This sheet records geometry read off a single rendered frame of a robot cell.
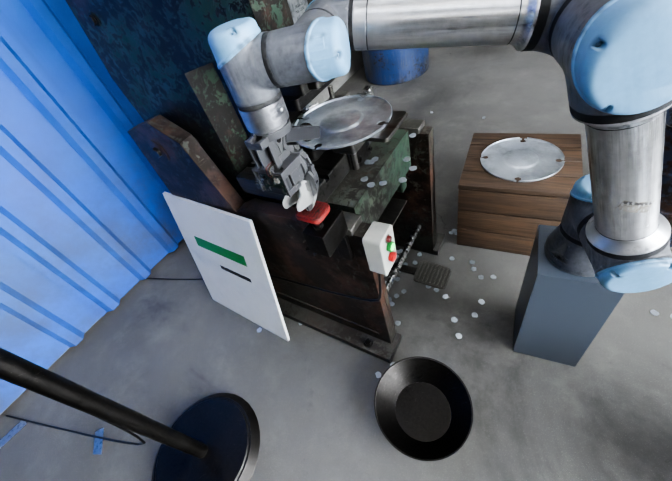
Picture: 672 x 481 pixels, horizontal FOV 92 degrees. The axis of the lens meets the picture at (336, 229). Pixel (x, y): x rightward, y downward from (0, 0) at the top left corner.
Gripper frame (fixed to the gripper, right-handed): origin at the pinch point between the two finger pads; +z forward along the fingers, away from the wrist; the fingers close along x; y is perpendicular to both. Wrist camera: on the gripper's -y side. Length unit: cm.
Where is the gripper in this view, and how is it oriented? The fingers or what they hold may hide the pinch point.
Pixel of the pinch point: (309, 203)
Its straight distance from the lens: 71.3
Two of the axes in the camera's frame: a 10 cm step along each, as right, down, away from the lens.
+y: -4.9, 6.9, -5.3
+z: 2.3, 6.9, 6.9
